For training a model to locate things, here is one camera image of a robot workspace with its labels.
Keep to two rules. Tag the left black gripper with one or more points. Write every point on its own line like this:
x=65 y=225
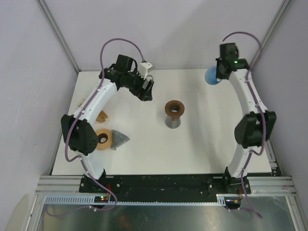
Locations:
x=142 y=94

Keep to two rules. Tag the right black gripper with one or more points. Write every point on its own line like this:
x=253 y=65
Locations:
x=218 y=75

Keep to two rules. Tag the blue glass dripper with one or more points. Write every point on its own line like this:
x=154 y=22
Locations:
x=210 y=76

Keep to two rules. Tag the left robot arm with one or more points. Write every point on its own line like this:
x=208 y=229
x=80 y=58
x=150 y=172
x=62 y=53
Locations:
x=78 y=128

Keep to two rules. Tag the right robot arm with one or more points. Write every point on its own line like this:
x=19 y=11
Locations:
x=255 y=128

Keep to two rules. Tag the coffee filter pack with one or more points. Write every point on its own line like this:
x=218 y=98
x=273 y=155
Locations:
x=102 y=116

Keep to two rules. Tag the grey glass dripper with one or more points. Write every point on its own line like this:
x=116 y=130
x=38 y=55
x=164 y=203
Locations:
x=118 y=139

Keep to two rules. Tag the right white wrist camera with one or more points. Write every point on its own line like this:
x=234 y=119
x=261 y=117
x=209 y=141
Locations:
x=228 y=51

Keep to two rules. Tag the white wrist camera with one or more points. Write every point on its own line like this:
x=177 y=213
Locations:
x=144 y=68
x=228 y=51

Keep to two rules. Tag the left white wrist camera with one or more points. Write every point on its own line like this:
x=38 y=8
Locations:
x=144 y=68

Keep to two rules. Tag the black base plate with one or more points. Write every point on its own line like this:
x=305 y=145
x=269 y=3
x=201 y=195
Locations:
x=191 y=188

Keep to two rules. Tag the grey cable duct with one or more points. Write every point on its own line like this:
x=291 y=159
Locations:
x=97 y=200

